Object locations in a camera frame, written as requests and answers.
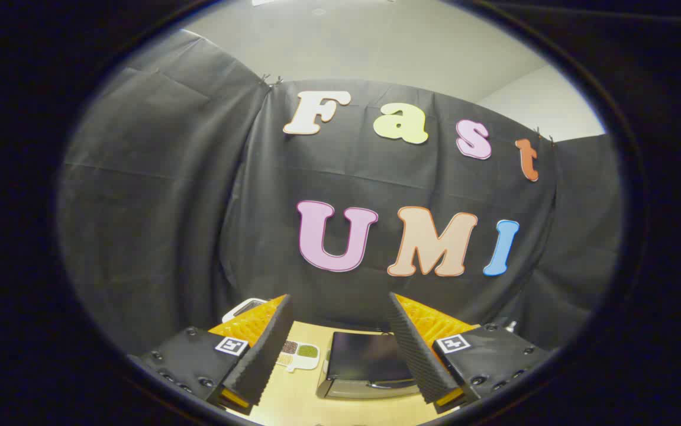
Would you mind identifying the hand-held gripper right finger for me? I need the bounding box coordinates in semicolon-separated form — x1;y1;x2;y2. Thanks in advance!
388;292;554;414

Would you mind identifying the white bread toaster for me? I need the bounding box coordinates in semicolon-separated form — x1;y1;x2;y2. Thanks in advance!
222;298;268;324

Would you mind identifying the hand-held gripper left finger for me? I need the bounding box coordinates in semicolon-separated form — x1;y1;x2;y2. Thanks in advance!
129;294;295;415

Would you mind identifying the black toaster oven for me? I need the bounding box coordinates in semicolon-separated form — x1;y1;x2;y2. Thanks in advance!
316;331;421;401

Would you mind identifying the white divided grain dish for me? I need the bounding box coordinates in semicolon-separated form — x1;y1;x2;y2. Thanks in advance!
275;339;321;373

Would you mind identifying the black backdrop cloth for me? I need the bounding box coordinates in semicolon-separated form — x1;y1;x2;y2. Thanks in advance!
56;28;624;356

